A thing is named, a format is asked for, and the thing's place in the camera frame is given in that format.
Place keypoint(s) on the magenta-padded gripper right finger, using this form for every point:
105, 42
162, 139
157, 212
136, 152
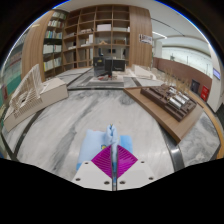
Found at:
135, 173

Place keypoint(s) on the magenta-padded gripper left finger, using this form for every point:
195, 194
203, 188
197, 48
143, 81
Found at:
91, 175

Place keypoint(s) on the light blue printed towel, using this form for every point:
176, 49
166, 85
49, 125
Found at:
95, 143

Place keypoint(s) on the wooden model base board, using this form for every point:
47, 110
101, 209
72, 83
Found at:
163, 120

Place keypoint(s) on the dark brown architectural model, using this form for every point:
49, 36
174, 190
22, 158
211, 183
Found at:
166, 100

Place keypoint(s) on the beige stepped architectural model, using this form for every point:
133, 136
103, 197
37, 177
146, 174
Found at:
50, 93

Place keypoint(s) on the light wooden stick model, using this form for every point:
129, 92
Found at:
173, 80

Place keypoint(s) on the small white architectural model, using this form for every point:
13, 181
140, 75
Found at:
143, 71

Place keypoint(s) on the black waste bin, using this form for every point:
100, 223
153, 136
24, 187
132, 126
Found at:
195, 87

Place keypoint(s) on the red waste bin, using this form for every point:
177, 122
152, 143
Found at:
205, 94

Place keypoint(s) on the dark bookshelf with books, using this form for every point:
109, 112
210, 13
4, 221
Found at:
52, 46

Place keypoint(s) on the wooden open shelf unit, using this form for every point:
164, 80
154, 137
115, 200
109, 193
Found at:
86, 36

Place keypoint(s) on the glass-fronted bookshelf wall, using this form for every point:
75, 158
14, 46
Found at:
11, 76

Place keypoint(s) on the wall-mounted screen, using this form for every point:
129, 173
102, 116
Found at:
216, 74

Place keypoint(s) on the white wall sign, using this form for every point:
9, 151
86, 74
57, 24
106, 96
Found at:
145, 39

